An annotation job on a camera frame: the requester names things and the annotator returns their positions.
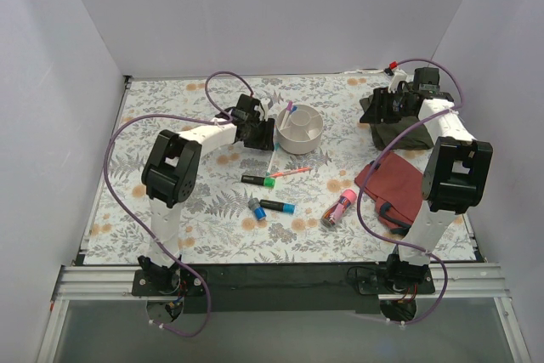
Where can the red cloth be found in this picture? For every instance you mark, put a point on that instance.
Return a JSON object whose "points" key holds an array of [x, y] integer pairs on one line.
{"points": [[396, 189]]}

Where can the green-capped black highlighter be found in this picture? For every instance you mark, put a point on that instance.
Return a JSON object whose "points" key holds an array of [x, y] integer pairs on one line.
{"points": [[267, 182]]}

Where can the blue-capped white pen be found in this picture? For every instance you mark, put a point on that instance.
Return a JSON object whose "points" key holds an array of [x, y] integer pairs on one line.
{"points": [[282, 125]]}

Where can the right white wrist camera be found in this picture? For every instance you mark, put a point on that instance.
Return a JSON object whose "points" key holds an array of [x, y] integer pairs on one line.
{"points": [[396, 74]]}

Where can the orange pen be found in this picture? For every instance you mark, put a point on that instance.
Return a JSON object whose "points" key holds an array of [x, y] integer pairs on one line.
{"points": [[290, 172]]}

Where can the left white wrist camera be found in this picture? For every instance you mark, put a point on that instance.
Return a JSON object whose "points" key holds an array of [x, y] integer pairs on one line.
{"points": [[263, 108]]}

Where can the aluminium frame rail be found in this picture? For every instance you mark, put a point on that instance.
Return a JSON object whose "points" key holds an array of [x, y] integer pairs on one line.
{"points": [[283, 313]]}

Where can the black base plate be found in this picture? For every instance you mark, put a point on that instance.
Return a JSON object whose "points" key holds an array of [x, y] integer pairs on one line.
{"points": [[287, 287]]}

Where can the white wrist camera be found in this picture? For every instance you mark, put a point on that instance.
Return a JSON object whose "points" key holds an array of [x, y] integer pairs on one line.
{"points": [[263, 108], [396, 74]]}

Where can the floral patterned mat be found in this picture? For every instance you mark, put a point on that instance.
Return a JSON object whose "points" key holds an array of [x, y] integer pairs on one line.
{"points": [[216, 226]]}

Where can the white round compartment organizer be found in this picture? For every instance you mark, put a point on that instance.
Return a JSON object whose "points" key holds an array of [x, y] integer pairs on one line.
{"points": [[303, 130]]}

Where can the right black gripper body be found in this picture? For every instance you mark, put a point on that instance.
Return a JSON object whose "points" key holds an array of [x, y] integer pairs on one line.
{"points": [[378, 104]]}

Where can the blue and grey cap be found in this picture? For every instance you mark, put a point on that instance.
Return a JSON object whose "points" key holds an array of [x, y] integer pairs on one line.
{"points": [[257, 210]]}

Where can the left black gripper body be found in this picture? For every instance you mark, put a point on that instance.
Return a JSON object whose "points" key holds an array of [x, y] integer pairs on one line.
{"points": [[261, 135]]}

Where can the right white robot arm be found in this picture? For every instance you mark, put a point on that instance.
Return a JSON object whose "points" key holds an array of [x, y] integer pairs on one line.
{"points": [[452, 182]]}

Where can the blue-capped black highlighter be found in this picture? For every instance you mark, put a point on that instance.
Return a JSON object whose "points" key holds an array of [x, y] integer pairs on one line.
{"points": [[278, 206]]}

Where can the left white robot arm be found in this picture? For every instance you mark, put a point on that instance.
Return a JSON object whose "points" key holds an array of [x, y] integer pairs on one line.
{"points": [[170, 174]]}

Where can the purple-capped white pen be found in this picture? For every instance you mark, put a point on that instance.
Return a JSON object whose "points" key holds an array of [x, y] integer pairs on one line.
{"points": [[288, 112]]}

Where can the teal-capped white pen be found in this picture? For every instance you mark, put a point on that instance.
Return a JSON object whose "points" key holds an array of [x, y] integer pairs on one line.
{"points": [[272, 158]]}

